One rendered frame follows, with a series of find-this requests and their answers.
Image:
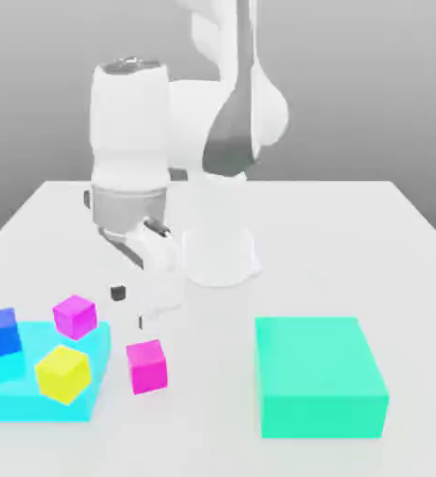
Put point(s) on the small purple cube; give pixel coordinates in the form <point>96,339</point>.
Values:
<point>74,318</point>

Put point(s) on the small pink cube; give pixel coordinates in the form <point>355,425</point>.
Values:
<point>147,367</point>

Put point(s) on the small blue cube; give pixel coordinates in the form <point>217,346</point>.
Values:
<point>0,335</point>

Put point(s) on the large cyan box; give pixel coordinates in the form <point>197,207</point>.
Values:
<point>20,408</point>

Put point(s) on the large turquoise box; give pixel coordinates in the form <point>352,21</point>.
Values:
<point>315,372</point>

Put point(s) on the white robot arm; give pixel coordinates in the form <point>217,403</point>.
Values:
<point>128,130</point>

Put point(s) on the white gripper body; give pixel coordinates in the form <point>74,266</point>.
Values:
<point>154,257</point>

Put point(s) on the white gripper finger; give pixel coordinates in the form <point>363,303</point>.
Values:
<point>118,293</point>
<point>145,316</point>

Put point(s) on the small yellow cube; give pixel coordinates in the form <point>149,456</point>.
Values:
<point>63,374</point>

